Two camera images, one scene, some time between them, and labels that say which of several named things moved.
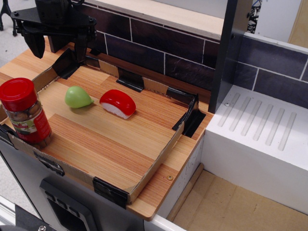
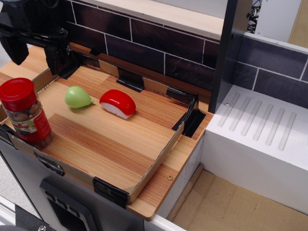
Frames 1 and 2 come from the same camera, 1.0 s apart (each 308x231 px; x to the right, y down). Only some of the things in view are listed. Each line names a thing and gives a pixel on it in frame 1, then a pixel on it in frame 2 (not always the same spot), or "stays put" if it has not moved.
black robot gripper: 55,18 -> 41,21
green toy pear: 76,97 stays put
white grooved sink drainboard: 259,143 stays put
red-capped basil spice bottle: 19,98 stays put
